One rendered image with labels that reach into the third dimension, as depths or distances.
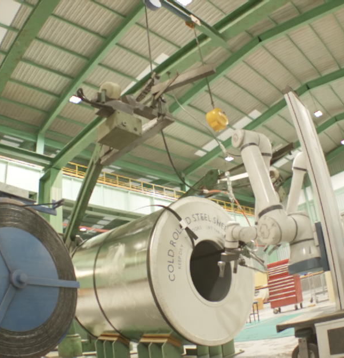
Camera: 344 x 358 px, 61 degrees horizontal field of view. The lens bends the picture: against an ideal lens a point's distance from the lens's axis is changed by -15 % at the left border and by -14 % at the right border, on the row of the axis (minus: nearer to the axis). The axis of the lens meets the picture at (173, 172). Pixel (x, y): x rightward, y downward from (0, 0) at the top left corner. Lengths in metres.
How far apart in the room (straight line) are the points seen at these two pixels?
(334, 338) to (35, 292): 1.40
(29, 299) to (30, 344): 0.18
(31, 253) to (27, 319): 0.27
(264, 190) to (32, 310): 1.30
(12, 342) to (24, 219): 0.49
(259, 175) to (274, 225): 0.32
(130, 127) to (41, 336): 1.20
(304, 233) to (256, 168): 0.46
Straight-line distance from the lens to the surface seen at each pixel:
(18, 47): 4.52
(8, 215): 1.30
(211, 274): 2.83
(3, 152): 7.14
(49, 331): 1.33
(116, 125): 1.79
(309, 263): 1.77
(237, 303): 2.70
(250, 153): 1.92
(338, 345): 1.75
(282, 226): 1.70
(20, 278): 1.20
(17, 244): 1.29
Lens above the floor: 0.51
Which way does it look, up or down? 24 degrees up
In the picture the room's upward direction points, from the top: 7 degrees counter-clockwise
